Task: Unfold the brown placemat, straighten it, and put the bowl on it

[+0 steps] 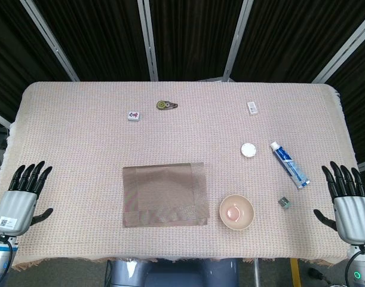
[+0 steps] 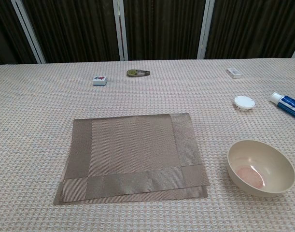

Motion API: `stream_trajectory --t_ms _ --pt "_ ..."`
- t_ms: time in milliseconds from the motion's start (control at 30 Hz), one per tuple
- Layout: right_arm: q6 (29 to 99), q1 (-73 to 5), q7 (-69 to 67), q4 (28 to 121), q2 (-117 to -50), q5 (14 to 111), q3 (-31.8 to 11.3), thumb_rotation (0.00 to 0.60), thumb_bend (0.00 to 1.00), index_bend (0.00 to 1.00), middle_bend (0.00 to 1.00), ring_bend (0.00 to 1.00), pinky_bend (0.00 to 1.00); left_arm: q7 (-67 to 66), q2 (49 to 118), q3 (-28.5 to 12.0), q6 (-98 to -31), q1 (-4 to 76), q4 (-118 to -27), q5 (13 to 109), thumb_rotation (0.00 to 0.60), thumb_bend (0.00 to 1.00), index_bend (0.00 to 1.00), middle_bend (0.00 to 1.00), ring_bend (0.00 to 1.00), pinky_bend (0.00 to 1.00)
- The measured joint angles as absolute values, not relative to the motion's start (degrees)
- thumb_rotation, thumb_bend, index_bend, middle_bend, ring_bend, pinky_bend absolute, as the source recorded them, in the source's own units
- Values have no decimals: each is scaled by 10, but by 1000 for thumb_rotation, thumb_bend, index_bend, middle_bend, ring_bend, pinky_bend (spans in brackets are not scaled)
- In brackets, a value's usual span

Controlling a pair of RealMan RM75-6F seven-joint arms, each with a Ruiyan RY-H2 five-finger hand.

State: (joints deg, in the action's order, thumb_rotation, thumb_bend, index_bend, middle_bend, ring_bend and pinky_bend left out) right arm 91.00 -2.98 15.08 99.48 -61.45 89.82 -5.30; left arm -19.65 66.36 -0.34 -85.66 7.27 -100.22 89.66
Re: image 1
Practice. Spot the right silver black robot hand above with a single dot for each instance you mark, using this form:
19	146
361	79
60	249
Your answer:
354	218

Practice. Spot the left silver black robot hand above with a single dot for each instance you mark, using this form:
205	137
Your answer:
16	209

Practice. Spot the beige pink bowl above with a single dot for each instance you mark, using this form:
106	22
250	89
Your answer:
236	213

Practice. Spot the brown woven placemat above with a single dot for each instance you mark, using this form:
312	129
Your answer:
165	194

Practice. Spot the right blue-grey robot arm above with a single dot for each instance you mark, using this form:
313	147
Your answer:
363	266

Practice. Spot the beige woven tablecloth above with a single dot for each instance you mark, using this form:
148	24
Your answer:
80	149

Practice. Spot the small grey-green cube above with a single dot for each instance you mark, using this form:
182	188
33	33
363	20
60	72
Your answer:
284	202

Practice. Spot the blue white toothpaste tube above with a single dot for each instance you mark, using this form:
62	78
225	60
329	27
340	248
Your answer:
289	164

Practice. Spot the grey metal table leg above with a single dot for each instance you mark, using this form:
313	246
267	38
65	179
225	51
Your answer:
256	275

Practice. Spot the white round lid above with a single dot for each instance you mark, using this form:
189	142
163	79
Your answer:
249	150

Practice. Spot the small white box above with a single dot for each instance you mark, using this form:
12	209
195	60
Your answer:
252	107

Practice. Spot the white mahjong tile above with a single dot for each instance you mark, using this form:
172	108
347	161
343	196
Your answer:
134	116

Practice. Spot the blue-grey robot torso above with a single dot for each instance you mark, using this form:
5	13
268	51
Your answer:
170	273

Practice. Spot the green correction tape dispenser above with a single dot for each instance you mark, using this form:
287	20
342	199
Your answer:
165	105

